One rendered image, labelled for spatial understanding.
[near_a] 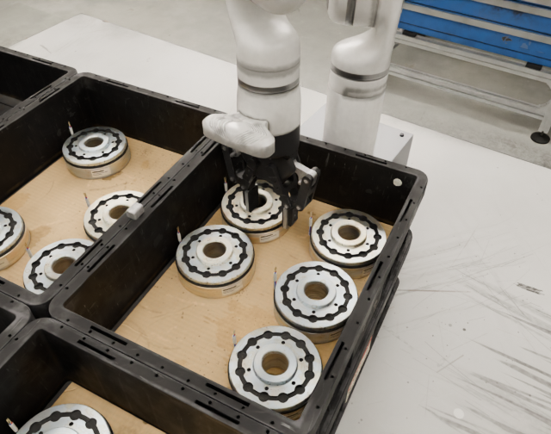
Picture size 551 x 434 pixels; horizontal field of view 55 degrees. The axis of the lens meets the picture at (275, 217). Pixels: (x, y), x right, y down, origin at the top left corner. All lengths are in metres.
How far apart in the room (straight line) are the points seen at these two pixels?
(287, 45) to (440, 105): 2.14
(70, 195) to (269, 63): 0.43
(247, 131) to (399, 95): 2.16
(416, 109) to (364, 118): 1.75
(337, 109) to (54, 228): 0.46
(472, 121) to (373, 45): 1.82
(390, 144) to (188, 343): 0.54
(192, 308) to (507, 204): 0.65
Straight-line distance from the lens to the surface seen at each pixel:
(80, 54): 1.56
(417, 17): 2.53
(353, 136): 0.87
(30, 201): 0.89
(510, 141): 2.54
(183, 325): 0.67
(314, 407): 0.49
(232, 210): 0.75
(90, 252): 0.63
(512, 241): 1.01
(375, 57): 0.80
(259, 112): 0.59
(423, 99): 2.70
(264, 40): 0.56
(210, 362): 0.63
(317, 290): 0.67
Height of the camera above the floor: 1.38
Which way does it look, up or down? 45 degrees down
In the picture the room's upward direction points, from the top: straight up
